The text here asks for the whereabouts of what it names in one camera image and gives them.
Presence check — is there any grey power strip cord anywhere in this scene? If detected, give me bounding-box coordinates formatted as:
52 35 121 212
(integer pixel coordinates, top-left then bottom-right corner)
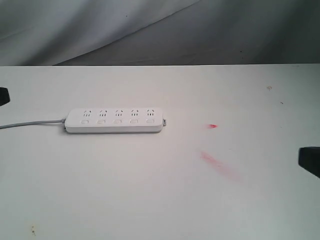
0 119 67 130

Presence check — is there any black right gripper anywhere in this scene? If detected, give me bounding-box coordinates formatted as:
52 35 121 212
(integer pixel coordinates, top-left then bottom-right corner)
298 146 320 178

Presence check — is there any white five-outlet power strip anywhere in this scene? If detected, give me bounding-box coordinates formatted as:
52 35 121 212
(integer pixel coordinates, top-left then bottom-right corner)
64 107 167 134

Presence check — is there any grey backdrop cloth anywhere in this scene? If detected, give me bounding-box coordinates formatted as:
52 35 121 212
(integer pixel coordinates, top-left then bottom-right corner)
0 0 320 66

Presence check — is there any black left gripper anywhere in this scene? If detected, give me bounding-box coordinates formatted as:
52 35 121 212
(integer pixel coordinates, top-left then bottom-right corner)
0 87 10 106

